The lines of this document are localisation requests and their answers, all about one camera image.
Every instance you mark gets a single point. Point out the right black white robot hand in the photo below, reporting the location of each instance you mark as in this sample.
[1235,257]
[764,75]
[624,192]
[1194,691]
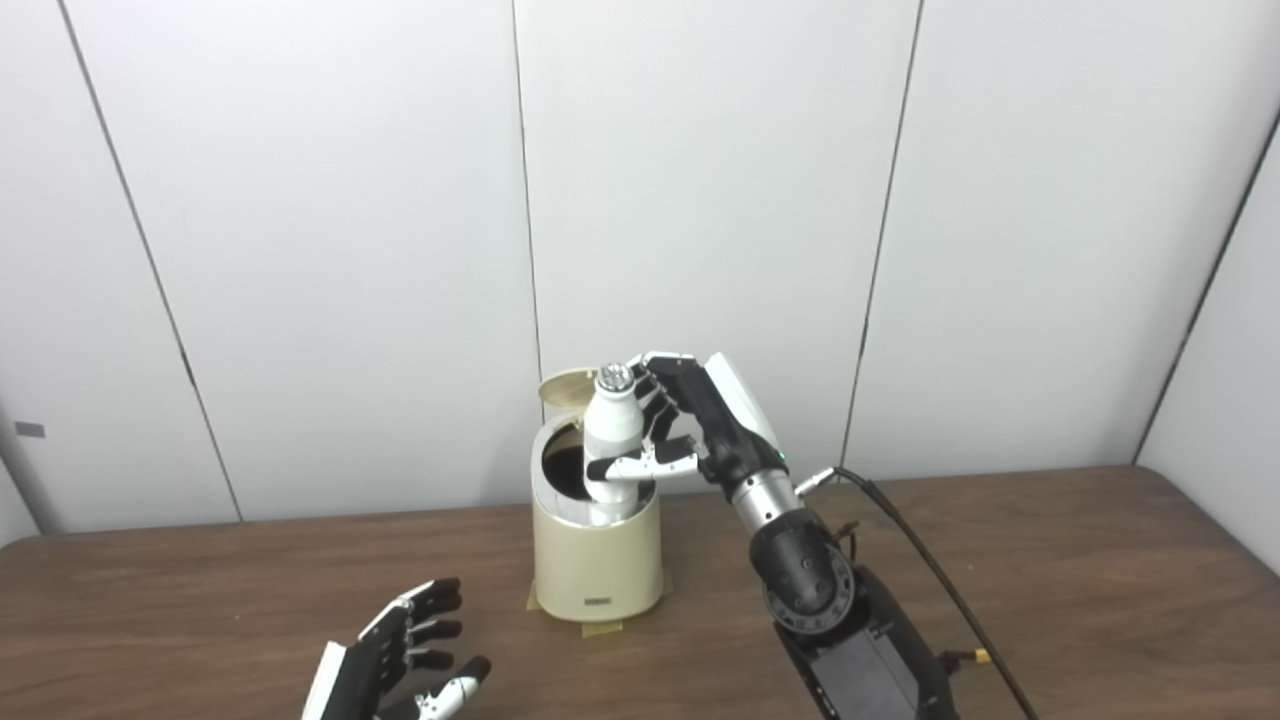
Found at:
[720,410]

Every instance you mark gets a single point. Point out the small grey wall tag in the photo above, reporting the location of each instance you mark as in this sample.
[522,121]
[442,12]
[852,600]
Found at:
[30,429]

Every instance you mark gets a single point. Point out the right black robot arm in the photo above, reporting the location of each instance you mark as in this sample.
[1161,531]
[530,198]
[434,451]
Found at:
[830,620]

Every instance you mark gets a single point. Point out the cream-colored round bin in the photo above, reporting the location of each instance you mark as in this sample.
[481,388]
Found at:
[598,560]

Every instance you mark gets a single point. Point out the small white plastic bottle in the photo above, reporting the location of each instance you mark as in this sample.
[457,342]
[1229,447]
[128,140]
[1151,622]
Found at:
[612,425]

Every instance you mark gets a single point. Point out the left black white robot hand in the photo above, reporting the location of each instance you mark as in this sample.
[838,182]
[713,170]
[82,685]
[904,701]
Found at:
[365,665]

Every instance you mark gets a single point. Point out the cream round bin lid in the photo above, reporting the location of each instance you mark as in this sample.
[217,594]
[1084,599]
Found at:
[565,390]

